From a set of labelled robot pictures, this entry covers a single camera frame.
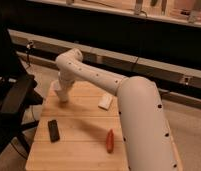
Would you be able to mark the wooden table board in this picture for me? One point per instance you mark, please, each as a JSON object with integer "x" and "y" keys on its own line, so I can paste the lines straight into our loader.
{"x": 83, "y": 129}

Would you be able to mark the white rectangular block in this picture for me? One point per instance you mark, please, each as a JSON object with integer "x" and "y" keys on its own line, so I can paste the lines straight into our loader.
{"x": 105, "y": 101}

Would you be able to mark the orange carrot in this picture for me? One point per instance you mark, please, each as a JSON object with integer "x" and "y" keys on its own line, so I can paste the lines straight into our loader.
{"x": 110, "y": 141}

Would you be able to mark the black phone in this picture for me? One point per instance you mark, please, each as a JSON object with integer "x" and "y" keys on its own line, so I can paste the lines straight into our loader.
{"x": 53, "y": 131}

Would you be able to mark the black chair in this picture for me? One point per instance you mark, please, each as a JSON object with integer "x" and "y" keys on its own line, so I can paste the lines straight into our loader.
{"x": 16, "y": 94}

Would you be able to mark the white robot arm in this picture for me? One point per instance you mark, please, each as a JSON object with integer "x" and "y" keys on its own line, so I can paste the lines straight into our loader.
{"x": 147, "y": 137}

